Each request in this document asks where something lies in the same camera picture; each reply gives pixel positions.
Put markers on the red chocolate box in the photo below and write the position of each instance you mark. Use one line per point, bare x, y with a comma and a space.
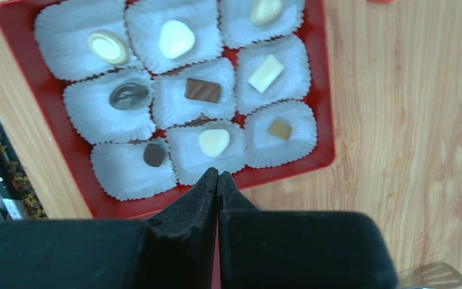
103, 147

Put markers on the white oval chocolate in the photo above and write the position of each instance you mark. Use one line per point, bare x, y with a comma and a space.
108, 47

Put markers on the white teardrop chocolate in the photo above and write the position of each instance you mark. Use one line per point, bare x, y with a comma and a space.
213, 142
176, 38

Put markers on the small orange block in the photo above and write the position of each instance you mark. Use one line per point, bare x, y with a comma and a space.
382, 1

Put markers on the beige square chocolate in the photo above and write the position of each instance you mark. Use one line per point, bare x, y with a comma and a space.
264, 76

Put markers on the caramel cup chocolate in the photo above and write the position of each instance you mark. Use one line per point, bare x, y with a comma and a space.
280, 129

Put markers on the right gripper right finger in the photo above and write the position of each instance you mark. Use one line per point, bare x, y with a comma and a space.
298, 249

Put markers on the dark round chocolate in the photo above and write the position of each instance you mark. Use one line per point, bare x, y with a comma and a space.
154, 155

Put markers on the metal tongs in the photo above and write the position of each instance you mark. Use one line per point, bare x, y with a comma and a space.
434, 275

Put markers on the white heart chocolate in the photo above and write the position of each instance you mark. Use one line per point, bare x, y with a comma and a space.
264, 12

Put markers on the brown square chocolate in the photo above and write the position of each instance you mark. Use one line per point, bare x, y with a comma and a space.
202, 90

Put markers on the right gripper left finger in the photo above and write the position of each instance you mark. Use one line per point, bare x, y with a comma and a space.
171, 249

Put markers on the dark oval chocolate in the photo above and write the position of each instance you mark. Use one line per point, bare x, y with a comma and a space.
128, 96

